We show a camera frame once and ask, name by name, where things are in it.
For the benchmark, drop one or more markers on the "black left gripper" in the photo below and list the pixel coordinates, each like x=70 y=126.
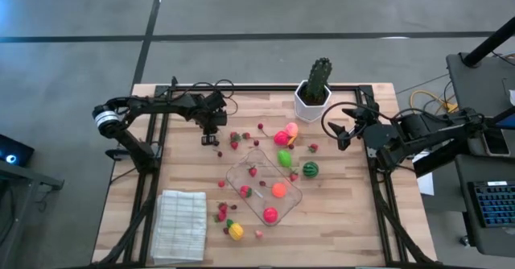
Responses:
x=211 y=114

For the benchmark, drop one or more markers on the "green toy lime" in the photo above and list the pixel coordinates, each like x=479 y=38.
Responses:
x=285 y=158

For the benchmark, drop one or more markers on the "grey metal stand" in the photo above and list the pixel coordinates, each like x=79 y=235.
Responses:
x=32 y=176

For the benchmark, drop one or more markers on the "red toy apple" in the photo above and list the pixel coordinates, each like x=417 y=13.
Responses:
x=270 y=215

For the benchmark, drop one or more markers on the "grey desk top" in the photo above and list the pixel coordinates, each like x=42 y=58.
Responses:
x=475 y=92

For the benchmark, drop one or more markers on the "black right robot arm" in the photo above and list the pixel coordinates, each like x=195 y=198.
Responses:
x=422 y=132

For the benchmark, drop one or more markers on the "black computer with blue light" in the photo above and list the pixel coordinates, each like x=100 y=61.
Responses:
x=16 y=152

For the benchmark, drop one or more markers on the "clear plastic container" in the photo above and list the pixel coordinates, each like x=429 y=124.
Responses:
x=257 y=200

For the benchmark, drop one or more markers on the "black smartphone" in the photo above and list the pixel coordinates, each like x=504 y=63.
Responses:
x=495 y=142

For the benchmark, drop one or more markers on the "small yellow toy wedge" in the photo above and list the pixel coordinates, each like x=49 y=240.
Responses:
x=293 y=139

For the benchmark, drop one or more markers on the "black backlit keyboard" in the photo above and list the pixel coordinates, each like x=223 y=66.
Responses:
x=495 y=204

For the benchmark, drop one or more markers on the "black pole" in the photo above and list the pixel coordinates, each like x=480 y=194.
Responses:
x=487 y=43

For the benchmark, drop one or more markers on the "white paper sheet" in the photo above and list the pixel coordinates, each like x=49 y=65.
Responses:
x=426 y=184

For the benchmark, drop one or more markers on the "grey keyboard desk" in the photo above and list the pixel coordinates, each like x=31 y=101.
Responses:
x=495 y=241

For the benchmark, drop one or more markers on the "pink toy peach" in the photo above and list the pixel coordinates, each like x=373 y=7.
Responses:
x=292 y=129

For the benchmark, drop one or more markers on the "white hexagonal plant pot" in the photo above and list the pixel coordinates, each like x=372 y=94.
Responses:
x=310 y=112

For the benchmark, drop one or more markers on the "green striped toy watermelon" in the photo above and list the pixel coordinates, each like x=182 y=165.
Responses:
x=310 y=169

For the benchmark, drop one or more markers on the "large red toy strawberry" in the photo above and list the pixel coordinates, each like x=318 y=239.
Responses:
x=245 y=191

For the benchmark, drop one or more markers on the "white folded towel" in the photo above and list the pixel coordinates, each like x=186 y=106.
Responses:
x=179 y=224

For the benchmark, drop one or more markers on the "yellow toy fruit green top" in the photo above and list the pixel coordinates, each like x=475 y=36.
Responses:
x=236 y=232

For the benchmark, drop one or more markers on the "pink lumpy toy fruit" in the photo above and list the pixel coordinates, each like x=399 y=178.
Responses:
x=259 y=234

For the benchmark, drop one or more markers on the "orange toy orange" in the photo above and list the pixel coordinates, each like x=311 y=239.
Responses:
x=279 y=190

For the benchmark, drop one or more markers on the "green artificial cactus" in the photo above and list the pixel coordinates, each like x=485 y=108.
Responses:
x=320 y=75

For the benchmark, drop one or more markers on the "black aluminium table frame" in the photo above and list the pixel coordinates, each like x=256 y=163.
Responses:
x=261 y=88

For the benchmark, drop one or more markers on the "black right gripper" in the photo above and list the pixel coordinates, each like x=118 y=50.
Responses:
x=376 y=136

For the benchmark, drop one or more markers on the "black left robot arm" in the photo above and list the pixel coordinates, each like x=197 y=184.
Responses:
x=161 y=107

